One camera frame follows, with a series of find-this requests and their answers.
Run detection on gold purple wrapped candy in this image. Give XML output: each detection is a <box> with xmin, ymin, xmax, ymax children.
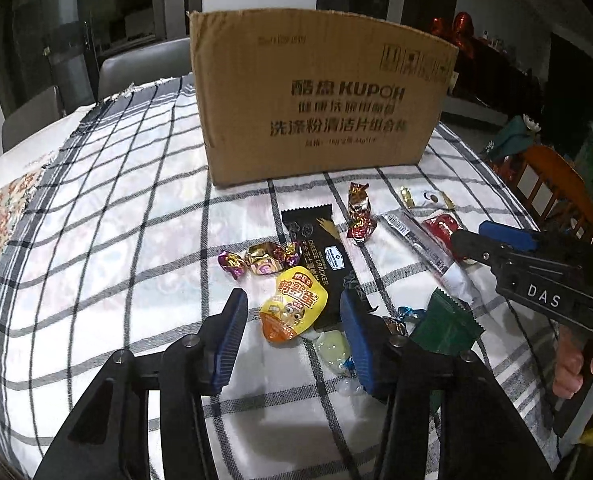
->
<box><xmin>244</xmin><ymin>240</ymin><xmax>303</xmax><ymax>277</ymax></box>

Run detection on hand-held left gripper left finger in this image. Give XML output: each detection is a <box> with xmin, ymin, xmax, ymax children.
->
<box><xmin>35</xmin><ymin>287</ymin><xmax>250</xmax><ymax>480</ymax></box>

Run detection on black white checked tablecloth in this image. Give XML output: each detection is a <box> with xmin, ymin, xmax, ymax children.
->
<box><xmin>0</xmin><ymin>72</ymin><xmax>572</xmax><ymax>480</ymax></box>

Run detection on dark green snack packet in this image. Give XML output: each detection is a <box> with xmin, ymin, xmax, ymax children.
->
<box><xmin>409</xmin><ymin>287</ymin><xmax>484</xmax><ymax>362</ymax></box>

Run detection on blue foil candy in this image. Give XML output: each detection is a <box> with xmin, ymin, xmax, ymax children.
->
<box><xmin>382</xmin><ymin>306</ymin><xmax>428</xmax><ymax>336</ymax></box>

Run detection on white snack packet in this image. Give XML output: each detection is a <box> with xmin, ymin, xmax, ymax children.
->
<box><xmin>441</xmin><ymin>259</ymin><xmax>483</xmax><ymax>311</ymax></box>

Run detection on brown cardboard box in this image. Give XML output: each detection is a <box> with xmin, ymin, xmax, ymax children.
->
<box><xmin>186</xmin><ymin>8</ymin><xmax>460</xmax><ymax>190</ymax></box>

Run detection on grey upholstered chair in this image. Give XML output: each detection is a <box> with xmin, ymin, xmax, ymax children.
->
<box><xmin>98</xmin><ymin>37</ymin><xmax>192</xmax><ymax>104</ymax></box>
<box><xmin>1</xmin><ymin>85</ymin><xmax>62</xmax><ymax>153</ymax></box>

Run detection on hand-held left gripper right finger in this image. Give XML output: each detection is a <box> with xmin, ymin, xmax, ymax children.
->
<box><xmin>339</xmin><ymin>288</ymin><xmax>555</xmax><ymax>480</ymax></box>

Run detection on floral patterned table cover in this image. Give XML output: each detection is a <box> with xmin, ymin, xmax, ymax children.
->
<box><xmin>0</xmin><ymin>105</ymin><xmax>97</xmax><ymax>361</ymax></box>

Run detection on gold white candy packet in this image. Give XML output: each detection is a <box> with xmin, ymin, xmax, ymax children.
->
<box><xmin>399</xmin><ymin>185</ymin><xmax>456</xmax><ymax>211</ymax></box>

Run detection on clear jelly cup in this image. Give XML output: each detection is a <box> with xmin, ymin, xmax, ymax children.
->
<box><xmin>336</xmin><ymin>377</ymin><xmax>366</xmax><ymax>397</ymax></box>

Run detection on red foil balloons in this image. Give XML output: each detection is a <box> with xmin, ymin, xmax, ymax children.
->
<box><xmin>431</xmin><ymin>12</ymin><xmax>478</xmax><ymax>56</ymax></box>

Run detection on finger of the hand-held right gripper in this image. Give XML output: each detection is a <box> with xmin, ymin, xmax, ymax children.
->
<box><xmin>478</xmin><ymin>219</ymin><xmax>543</xmax><ymax>256</ymax></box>
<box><xmin>451</xmin><ymin>228</ymin><xmax>515</xmax><ymax>281</ymax></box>

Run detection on person's right hand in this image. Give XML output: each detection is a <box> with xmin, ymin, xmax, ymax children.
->
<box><xmin>551</xmin><ymin>331</ymin><xmax>593</xmax><ymax>415</ymax></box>

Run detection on red gold wrapped candy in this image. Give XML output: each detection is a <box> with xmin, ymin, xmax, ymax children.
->
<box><xmin>346</xmin><ymin>210</ymin><xmax>380</xmax><ymax>245</ymax></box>
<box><xmin>347</xmin><ymin>181</ymin><xmax>373</xmax><ymax>214</ymax></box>

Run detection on clear long stick packet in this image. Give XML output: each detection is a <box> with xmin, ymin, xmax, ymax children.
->
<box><xmin>381</xmin><ymin>210</ymin><xmax>450</xmax><ymax>276</ymax></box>

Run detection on black cracker packet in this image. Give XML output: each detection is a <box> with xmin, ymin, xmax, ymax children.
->
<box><xmin>280</xmin><ymin>203</ymin><xmax>363</xmax><ymax>334</ymax></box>

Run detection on red snack packet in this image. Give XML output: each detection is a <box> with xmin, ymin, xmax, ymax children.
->
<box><xmin>421</xmin><ymin>213</ymin><xmax>465</xmax><ymax>261</ymax></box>

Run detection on pale green jelly candy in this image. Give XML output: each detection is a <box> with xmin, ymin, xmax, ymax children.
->
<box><xmin>315</xmin><ymin>330</ymin><xmax>352</xmax><ymax>369</ymax></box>

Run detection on blue gold wrapped candy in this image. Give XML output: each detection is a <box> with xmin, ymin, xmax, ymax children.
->
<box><xmin>337</xmin><ymin>354</ymin><xmax>360</xmax><ymax>379</ymax></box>

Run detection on yellow cartoon snack packet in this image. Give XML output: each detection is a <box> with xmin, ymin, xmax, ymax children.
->
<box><xmin>259</xmin><ymin>266</ymin><xmax>330</xmax><ymax>345</ymax></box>

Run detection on orange wooden chair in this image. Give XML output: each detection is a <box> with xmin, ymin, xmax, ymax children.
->
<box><xmin>513</xmin><ymin>144</ymin><xmax>593</xmax><ymax>247</ymax></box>

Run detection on dark green cloth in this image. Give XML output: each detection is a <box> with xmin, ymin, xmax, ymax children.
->
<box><xmin>486</xmin><ymin>116</ymin><xmax>541</xmax><ymax>161</ymax></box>

